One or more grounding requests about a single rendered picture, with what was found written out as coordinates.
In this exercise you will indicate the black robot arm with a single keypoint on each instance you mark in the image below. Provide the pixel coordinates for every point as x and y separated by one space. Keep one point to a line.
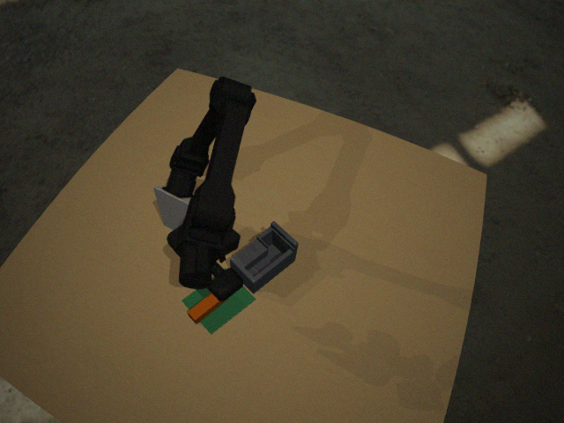
210 216

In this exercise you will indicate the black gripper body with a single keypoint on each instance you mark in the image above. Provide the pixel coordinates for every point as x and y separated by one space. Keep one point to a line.
224 284

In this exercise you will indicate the orange l-shaped part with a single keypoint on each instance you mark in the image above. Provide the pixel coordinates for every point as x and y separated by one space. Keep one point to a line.
204 308

